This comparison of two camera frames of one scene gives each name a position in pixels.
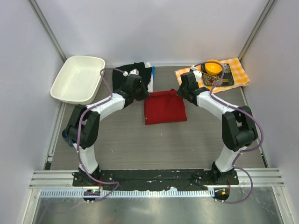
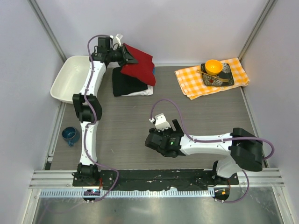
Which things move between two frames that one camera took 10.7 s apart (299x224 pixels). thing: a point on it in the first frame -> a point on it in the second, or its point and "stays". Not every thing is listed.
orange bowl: x=213 y=68 stays
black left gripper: x=145 y=94 -> x=126 y=58
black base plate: x=153 y=179 stays
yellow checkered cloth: x=239 y=77 stays
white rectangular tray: x=78 y=80 stays
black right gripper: x=180 y=93 -> x=179 y=130
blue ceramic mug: x=65 y=135 stays
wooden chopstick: x=222 y=80 stays
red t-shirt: x=164 y=107 -> x=144 y=69
